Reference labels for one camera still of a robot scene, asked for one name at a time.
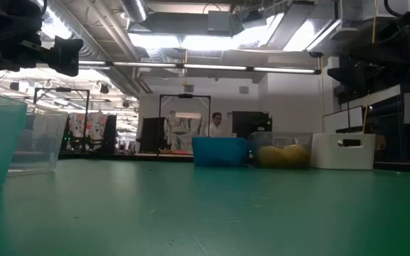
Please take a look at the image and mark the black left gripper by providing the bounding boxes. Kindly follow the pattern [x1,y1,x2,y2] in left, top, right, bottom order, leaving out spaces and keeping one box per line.
[0,33,84,86]

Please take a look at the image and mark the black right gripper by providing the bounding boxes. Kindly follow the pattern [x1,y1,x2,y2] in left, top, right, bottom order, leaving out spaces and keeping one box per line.
[327,62,410,94]

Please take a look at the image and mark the yellow lemon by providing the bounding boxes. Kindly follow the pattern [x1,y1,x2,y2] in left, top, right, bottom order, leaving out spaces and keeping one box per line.
[283,144,310,167]
[257,145,287,168]

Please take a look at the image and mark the white board panel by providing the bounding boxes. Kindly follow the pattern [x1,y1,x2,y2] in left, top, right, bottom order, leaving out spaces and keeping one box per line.
[322,105,365,134]

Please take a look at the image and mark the white plastic bin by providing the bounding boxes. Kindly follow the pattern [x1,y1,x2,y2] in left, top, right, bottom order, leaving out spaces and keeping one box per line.
[310,132,377,171]

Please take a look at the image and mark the black upright panel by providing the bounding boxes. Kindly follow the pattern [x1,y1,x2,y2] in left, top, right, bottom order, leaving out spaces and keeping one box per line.
[101,114,117,154]

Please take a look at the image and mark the clear plastic bin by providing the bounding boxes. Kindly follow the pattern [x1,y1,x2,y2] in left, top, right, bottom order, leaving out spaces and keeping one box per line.
[8,106,69,176]
[249,132,313,169]

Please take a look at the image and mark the black monitor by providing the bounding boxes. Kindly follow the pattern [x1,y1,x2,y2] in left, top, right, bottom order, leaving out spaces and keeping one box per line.
[231,111,273,139]
[139,117,166,154]

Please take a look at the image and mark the long ceiling strip light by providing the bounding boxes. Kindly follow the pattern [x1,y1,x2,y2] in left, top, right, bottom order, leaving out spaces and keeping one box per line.
[78,58,322,75]

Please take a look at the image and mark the grey ceiling ventilation unit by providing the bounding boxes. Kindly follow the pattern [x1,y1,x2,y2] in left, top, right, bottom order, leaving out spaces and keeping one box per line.
[206,10,245,36]

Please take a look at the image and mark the person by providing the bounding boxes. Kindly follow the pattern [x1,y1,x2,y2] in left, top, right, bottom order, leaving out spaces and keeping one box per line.
[208,112,224,138]

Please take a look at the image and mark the blue plastic bin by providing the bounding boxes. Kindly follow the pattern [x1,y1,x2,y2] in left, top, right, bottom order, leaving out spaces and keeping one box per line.
[191,137,249,168]

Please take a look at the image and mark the black frame stand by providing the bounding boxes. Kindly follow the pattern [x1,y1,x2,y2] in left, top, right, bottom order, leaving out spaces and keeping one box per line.
[33,87,91,154]

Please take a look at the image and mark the yellow hanging cable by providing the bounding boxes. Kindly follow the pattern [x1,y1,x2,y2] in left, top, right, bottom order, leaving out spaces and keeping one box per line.
[362,0,379,134]

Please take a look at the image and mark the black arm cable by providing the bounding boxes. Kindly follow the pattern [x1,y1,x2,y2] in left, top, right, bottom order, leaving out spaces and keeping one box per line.
[384,0,410,18]

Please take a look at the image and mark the silver round air duct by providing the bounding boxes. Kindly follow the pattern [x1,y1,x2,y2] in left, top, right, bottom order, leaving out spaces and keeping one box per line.
[119,0,149,24]

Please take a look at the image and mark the black gantry frame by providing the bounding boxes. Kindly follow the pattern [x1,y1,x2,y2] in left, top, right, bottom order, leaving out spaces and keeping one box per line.
[158,93,212,154]

